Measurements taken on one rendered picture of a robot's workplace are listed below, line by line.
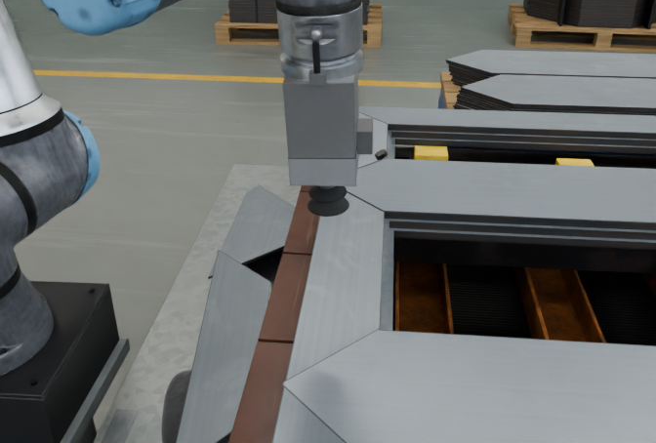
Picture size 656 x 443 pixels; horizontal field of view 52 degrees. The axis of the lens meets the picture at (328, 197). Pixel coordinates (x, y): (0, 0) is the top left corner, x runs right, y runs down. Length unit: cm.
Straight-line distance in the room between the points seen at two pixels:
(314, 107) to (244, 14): 452
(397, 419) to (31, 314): 46
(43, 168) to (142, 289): 150
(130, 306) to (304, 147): 170
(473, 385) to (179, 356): 45
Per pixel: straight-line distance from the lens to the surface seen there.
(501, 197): 103
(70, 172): 90
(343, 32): 59
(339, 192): 68
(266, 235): 116
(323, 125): 61
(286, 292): 84
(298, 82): 60
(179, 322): 105
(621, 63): 176
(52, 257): 262
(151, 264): 246
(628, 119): 140
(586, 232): 101
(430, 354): 72
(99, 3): 50
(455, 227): 97
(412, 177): 106
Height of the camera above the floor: 131
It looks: 28 degrees down
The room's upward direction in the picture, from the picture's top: straight up
